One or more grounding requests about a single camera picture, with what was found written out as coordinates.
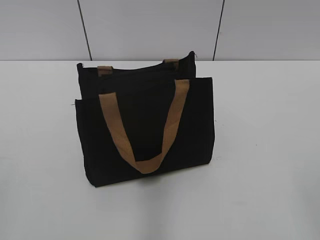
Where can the tan bag handle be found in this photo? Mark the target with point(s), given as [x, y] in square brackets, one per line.
[143, 123]
[166, 63]

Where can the black canvas tote bag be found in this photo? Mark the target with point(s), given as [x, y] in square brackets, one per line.
[195, 139]

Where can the tan rear bag handle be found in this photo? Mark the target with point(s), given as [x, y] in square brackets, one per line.
[166, 63]

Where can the tan front bag handle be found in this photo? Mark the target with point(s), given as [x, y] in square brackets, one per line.
[143, 123]

